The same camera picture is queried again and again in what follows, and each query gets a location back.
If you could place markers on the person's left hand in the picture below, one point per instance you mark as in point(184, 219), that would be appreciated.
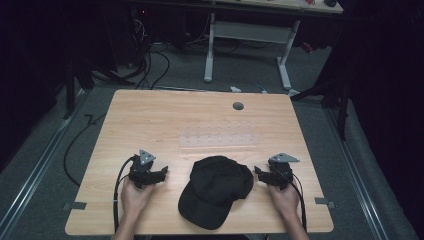
point(134, 199)

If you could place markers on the person's right hand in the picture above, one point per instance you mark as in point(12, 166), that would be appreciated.
point(285, 200)

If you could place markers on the clear plastic sheet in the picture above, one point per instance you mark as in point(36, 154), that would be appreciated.
point(218, 138)

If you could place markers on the white-framed background desk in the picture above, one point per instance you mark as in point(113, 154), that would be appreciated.
point(248, 31)

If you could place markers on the metal floor rail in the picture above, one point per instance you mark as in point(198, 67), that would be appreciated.
point(33, 176)
point(360, 180)

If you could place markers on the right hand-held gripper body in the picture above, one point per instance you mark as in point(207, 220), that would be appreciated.
point(281, 173)

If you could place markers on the black stand legs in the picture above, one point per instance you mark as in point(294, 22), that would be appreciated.
point(71, 86)
point(335, 96)

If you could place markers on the grey tape strip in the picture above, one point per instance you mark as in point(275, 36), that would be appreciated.
point(324, 201)
point(75, 206)

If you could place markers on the white floor plug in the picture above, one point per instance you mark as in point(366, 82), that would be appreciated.
point(235, 89)

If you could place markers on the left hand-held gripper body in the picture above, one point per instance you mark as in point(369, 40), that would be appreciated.
point(140, 170)

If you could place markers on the black baseball cap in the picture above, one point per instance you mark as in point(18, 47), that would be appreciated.
point(213, 191)

